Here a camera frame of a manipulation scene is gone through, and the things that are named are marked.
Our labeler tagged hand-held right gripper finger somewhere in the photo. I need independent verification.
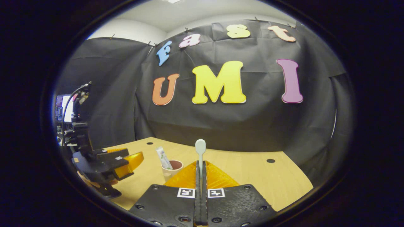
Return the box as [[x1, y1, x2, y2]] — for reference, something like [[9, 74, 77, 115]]
[[202, 160, 276, 227], [129, 160, 202, 227]]

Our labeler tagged beige cup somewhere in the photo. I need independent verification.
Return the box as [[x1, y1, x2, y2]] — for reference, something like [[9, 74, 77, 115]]
[[162, 160, 184, 182]]

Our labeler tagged white toothpaste tube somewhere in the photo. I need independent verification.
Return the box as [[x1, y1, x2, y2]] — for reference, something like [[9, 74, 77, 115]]
[[156, 146, 173, 171]]

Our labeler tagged pale green toothbrush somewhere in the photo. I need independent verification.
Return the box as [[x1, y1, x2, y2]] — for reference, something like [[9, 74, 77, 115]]
[[195, 139, 207, 189]]

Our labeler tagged computer monitor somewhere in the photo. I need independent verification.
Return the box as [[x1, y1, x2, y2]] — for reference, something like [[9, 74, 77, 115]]
[[56, 94, 74, 123]]

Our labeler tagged black backdrop cloth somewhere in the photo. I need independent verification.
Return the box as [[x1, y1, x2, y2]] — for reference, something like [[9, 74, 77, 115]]
[[55, 19, 355, 186]]

